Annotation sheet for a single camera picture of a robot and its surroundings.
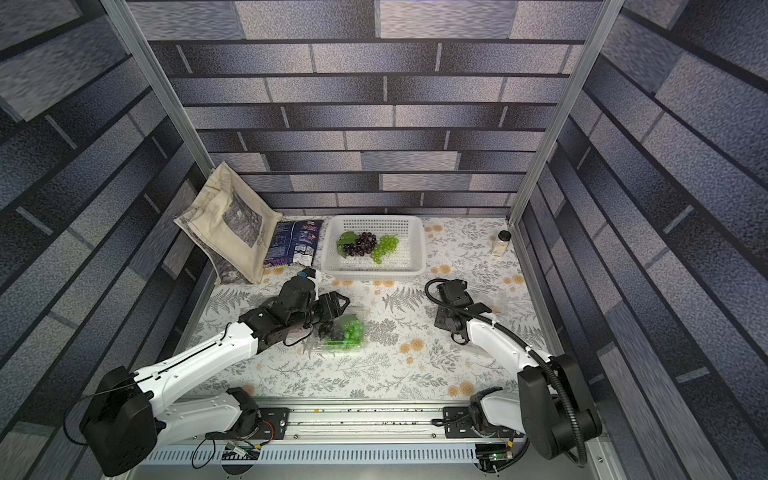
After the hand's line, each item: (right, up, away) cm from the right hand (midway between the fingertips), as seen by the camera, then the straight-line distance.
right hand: (447, 316), depth 90 cm
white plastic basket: (-12, +15, +17) cm, 25 cm away
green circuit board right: (+9, -29, -20) cm, 36 cm away
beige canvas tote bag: (-69, +30, +4) cm, 75 cm away
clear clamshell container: (-31, -3, -6) cm, 32 cm away
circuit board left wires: (-54, -28, -19) cm, 64 cm away
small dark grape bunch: (-36, -3, -4) cm, 37 cm away
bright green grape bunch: (-29, -4, -6) cm, 30 cm away
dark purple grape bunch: (-31, +22, +17) cm, 42 cm away
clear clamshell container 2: (+23, +3, +6) cm, 24 cm away
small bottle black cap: (+22, +21, +15) cm, 34 cm away
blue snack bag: (-53, +23, +17) cm, 60 cm away
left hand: (-30, +6, -9) cm, 32 cm away
